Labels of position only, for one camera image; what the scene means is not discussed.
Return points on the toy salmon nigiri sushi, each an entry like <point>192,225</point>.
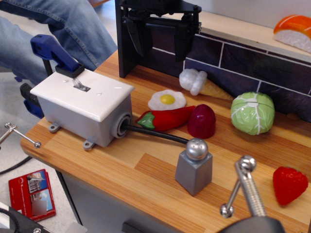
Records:
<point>294,30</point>

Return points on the dark red toy beet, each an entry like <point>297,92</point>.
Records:
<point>202,122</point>

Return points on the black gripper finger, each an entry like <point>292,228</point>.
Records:
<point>141,35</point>
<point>183,39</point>

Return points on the red toy strawberry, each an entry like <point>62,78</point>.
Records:
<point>289,184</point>

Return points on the metal clamp screw left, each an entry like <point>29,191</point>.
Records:
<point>12,128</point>

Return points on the green toy cabbage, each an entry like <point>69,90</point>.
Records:
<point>253,113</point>

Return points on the black equipment corner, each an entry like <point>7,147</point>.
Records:
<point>12,221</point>

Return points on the grey toy salt shaker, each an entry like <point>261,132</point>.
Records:
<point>194,167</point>

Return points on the grey cabinet with handle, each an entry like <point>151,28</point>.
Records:
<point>101,213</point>

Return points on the blue bar clamp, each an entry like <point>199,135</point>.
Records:
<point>47,48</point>

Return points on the red booklet on floor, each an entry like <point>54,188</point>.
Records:
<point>31,195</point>

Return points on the toy fried egg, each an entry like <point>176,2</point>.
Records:
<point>167,100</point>

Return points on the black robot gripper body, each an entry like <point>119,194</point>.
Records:
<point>151,12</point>

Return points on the toy ice cream cone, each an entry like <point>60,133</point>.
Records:
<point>196,82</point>

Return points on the red toy chili pepper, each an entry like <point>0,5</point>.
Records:
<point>166,119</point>

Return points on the grey switch box white plate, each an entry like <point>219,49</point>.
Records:
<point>96,114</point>

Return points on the dark tiled backsplash shelf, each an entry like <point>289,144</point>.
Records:
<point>238,57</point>

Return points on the clear light switch toggle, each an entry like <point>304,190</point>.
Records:
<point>77,84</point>

